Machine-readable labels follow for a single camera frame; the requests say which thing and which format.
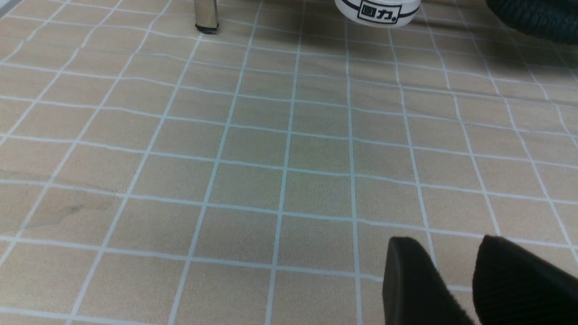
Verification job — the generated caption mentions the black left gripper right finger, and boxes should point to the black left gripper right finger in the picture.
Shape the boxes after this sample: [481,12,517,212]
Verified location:
[472,235,578,325]

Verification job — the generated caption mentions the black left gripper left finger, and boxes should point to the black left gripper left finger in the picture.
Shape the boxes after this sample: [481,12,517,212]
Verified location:
[382,237,474,325]

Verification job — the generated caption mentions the silver metal shoe rack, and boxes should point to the silver metal shoe rack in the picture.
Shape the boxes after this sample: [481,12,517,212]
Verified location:
[194,0,219,35]

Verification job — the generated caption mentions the black knit sneaker left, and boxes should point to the black knit sneaker left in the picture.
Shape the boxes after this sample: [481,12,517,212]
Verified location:
[485,0,578,46]

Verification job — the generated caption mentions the black canvas sneaker white laces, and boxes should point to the black canvas sneaker white laces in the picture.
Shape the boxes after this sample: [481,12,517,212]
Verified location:
[334,0,421,28]

